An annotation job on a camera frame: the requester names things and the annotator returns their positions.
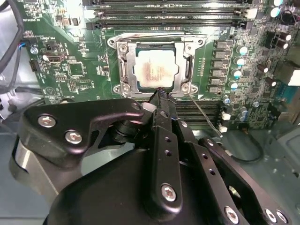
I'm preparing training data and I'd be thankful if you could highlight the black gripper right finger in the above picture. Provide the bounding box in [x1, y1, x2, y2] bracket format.
[165, 91, 293, 225]

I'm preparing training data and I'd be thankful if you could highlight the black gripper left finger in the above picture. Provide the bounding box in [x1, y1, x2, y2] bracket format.
[8, 88, 184, 214]

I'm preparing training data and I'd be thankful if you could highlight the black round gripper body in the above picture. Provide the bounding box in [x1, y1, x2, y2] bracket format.
[46, 146, 213, 225]

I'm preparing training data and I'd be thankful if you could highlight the metal wire locking lever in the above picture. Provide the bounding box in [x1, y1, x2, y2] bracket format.
[186, 91, 224, 139]
[110, 30, 209, 44]

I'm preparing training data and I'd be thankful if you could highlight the metal CPU socket cover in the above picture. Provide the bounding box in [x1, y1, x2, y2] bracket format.
[116, 41, 197, 97]

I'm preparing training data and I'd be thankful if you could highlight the silver square CPU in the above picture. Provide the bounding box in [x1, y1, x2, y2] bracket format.
[132, 44, 181, 90]

